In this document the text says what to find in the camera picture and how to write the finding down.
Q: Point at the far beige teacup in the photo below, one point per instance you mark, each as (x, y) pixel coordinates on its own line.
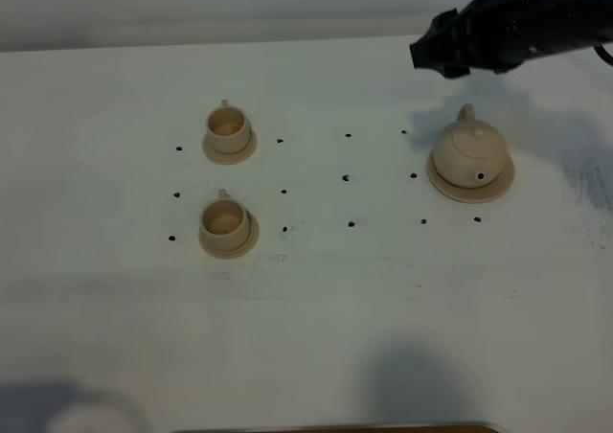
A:
(227, 129)

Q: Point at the beige teacup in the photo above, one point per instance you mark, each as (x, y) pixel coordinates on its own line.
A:
(222, 215)
(227, 129)

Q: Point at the beige teapot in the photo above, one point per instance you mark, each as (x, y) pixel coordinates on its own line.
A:
(469, 153)

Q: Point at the far beige cup saucer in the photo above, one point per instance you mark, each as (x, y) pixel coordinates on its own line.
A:
(230, 156)

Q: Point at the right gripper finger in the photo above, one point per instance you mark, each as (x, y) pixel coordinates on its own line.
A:
(437, 49)

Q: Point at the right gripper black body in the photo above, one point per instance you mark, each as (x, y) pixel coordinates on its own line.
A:
(500, 35)

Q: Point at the near beige cup saucer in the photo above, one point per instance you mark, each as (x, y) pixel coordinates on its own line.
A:
(234, 244)

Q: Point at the beige cup saucer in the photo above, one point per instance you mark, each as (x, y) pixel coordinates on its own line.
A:
(234, 244)
(230, 156)

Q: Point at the near beige teacup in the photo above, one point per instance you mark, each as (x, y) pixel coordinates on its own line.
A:
(222, 215)

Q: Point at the beige teapot saucer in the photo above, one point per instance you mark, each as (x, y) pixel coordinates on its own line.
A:
(485, 194)

